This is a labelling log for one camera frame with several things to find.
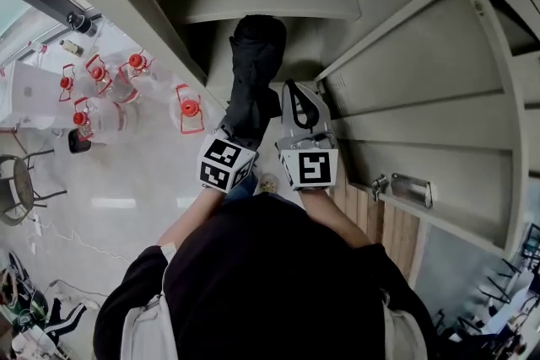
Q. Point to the small clear bottle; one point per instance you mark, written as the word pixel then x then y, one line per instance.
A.
pixel 71 47

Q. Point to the black metal mesh chair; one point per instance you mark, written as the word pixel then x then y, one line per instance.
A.
pixel 19 185

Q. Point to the person's right forearm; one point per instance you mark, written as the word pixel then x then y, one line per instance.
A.
pixel 333 219

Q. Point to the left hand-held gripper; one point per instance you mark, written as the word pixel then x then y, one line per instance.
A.
pixel 223 164

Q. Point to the wooden board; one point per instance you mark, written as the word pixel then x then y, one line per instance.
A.
pixel 392 232

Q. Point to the person's left forearm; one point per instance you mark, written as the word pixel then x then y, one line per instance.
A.
pixel 194 215

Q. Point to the person's blue jeans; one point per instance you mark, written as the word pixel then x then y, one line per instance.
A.
pixel 242 187

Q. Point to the black folding chairs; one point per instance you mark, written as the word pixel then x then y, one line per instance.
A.
pixel 498 299

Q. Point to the person's black shirt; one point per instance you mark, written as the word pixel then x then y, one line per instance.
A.
pixel 270 286

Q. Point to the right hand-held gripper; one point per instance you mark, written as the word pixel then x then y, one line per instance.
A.
pixel 312 168

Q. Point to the green and black bag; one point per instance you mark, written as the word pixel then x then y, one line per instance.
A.
pixel 23 303

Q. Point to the black round container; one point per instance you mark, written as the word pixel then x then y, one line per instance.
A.
pixel 81 23

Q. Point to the grey metal locker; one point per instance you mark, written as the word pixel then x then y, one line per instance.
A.
pixel 422 67

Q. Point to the person's beige shoe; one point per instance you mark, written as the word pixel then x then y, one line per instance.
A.
pixel 269 184

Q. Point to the black rectangular device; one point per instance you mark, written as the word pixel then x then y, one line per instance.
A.
pixel 78 141

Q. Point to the black jacket white stripes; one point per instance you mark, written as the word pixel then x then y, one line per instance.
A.
pixel 63 322

